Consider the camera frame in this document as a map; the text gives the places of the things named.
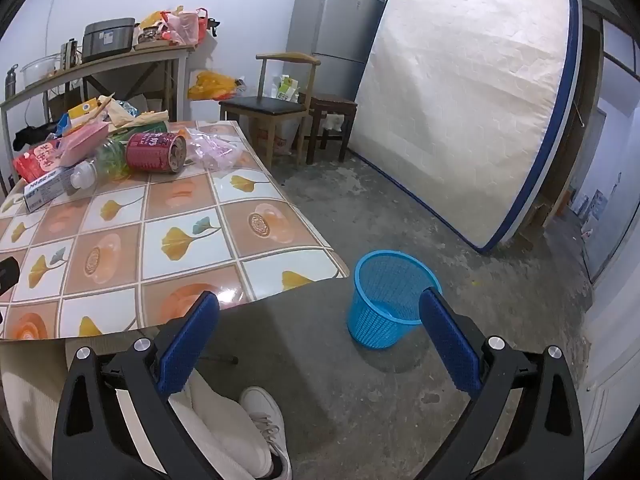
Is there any dark wooden side table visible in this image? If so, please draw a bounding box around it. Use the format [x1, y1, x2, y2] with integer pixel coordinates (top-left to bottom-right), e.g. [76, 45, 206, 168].
[219, 51, 321, 171]

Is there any blue plastic wastebasket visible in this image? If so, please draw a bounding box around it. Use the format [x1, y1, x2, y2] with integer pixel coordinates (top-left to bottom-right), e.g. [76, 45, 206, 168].
[347, 250, 443, 351]

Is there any red drink can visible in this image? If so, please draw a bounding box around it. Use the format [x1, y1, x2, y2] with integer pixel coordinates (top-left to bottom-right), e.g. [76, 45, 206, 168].
[125, 131, 187, 174]

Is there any black cloth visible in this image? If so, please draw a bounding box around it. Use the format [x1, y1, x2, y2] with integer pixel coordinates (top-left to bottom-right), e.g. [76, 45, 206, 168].
[12, 122, 51, 151]

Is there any white mattress with blue edge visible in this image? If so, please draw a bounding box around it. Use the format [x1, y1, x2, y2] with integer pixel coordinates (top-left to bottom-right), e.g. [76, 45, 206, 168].
[347, 0, 583, 255]

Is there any white sneaker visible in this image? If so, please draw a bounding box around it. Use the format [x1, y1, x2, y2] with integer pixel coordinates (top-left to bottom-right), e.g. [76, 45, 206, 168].
[240, 386, 293, 480]

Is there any grey rice cooker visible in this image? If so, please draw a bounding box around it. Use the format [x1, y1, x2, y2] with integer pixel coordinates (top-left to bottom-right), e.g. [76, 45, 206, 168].
[81, 17, 138, 63]

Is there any brown paper bag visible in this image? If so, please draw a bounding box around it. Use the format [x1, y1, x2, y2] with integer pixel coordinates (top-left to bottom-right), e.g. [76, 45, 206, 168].
[97, 94, 136, 126]

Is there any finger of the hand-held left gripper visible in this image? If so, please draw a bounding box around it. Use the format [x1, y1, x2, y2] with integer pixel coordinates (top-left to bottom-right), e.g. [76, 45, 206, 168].
[0, 257, 21, 296]

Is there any white printed sack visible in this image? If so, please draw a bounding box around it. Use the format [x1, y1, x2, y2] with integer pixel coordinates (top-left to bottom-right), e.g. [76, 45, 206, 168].
[250, 120, 306, 156]

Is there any clear glass bowl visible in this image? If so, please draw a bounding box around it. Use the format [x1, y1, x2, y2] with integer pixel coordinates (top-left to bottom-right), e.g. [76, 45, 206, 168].
[20, 54, 63, 88]

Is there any red snack bag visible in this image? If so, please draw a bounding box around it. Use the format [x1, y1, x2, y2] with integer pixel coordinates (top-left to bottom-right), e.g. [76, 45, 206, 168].
[12, 140, 63, 183]

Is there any green plastic bottle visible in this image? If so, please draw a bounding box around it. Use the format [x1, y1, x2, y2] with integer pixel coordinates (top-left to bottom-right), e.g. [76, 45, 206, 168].
[70, 137, 131, 192]

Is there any clear plastic bag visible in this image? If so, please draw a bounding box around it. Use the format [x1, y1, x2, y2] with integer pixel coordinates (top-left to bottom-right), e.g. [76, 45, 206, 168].
[187, 127, 241, 171]

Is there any silver refrigerator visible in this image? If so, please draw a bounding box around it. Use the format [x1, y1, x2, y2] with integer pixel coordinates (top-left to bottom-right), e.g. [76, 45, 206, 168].
[285, 0, 390, 106]

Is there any person's leg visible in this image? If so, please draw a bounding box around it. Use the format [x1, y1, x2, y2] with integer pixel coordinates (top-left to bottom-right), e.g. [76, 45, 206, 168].
[170, 375, 275, 480]

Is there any white door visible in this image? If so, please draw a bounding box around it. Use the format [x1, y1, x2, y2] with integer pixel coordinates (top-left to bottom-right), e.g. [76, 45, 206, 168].
[580, 270, 640, 473]

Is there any yellow plastic bag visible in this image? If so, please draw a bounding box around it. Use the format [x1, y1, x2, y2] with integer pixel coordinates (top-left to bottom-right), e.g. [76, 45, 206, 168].
[187, 71, 241, 102]

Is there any green white carton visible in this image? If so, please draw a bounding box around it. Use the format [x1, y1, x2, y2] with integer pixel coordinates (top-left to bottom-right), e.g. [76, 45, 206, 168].
[272, 74, 301, 103]

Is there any pink plastic bag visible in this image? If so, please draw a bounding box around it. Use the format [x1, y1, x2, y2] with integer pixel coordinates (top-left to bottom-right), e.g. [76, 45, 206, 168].
[160, 6, 201, 47]

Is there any yellow white cardboard box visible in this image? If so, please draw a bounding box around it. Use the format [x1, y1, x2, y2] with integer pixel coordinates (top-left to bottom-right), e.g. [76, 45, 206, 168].
[66, 100, 108, 123]

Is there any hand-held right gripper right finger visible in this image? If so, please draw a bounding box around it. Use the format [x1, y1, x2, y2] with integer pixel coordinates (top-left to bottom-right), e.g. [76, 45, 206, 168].
[419, 286, 586, 480]

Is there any dark wooden stool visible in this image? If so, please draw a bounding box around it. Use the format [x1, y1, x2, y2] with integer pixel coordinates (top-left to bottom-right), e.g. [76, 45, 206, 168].
[298, 91, 359, 165]

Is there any blue white cardboard box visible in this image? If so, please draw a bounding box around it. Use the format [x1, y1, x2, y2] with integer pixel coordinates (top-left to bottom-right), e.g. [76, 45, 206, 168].
[23, 167, 81, 213]

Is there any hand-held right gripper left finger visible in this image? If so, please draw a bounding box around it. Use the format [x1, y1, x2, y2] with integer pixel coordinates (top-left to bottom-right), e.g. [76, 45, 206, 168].
[51, 290, 241, 480]

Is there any pink sponge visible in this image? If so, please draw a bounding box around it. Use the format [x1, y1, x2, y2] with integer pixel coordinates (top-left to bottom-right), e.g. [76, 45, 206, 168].
[55, 122, 111, 167]

